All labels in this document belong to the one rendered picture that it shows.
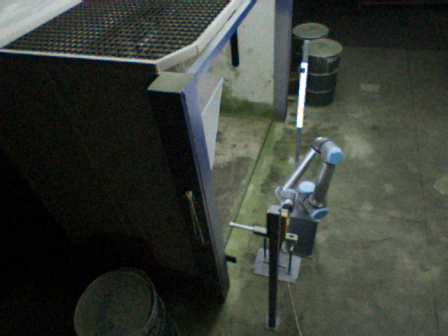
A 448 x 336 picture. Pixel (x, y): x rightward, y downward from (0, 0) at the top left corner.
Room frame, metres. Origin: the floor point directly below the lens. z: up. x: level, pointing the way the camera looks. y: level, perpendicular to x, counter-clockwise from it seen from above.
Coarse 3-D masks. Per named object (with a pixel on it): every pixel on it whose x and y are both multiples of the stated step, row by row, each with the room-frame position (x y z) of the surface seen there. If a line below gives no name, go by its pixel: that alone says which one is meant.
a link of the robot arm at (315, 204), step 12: (324, 144) 1.76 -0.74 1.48; (324, 156) 1.69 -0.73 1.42; (336, 156) 1.65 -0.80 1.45; (324, 168) 1.67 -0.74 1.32; (324, 180) 1.66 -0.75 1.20; (324, 192) 1.65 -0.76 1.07; (312, 204) 1.66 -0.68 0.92; (324, 204) 1.64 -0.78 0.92; (312, 216) 1.61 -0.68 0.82; (324, 216) 1.63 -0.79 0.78
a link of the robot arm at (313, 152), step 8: (312, 144) 1.84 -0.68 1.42; (320, 144) 1.78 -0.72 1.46; (312, 152) 1.81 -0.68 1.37; (320, 152) 1.78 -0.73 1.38; (304, 160) 1.81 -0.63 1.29; (312, 160) 1.79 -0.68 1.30; (296, 168) 1.81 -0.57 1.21; (304, 168) 1.78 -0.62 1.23; (296, 176) 1.77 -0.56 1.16; (288, 184) 1.77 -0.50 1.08; (280, 192) 1.77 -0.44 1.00; (280, 200) 1.71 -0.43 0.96
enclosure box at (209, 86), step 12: (204, 84) 2.51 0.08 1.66; (216, 84) 2.52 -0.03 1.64; (204, 96) 2.34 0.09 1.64; (216, 96) 2.68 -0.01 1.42; (204, 108) 2.18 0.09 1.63; (216, 108) 2.68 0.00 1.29; (204, 120) 2.74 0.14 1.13; (216, 120) 2.69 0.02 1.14; (204, 132) 2.74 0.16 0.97; (216, 132) 2.69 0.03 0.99
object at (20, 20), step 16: (0, 0) 2.59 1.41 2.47; (16, 0) 2.54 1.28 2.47; (32, 0) 2.58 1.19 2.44; (48, 0) 2.71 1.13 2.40; (64, 0) 2.85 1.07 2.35; (112, 0) 3.37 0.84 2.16; (0, 16) 2.31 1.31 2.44; (16, 16) 2.41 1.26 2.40; (32, 16) 2.53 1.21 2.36; (0, 32) 2.26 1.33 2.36; (48, 48) 2.53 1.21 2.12; (80, 48) 2.80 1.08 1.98
